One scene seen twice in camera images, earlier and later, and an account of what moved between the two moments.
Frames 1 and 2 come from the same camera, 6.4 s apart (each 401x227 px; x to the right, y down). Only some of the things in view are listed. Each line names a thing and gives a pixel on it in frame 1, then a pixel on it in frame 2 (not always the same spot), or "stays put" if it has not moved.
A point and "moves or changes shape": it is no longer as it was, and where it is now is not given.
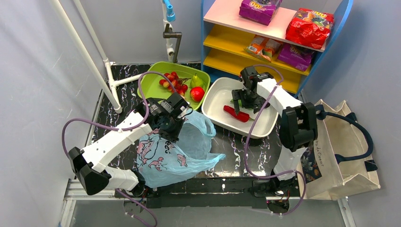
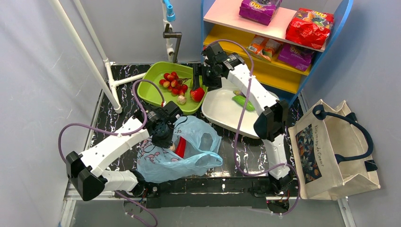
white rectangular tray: x=217 y=93 stays put
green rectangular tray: x=192 y=83 stays put
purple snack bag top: x=261 y=11 stays put
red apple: x=196 y=93 stays put
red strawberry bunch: x=177 y=82 stays put
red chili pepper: x=242 y=116 -> x=180 y=147
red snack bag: x=309 y=28 stays put
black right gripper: x=241 y=98 -> x=198 y=74
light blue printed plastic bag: x=161 y=162 moves or changes shape
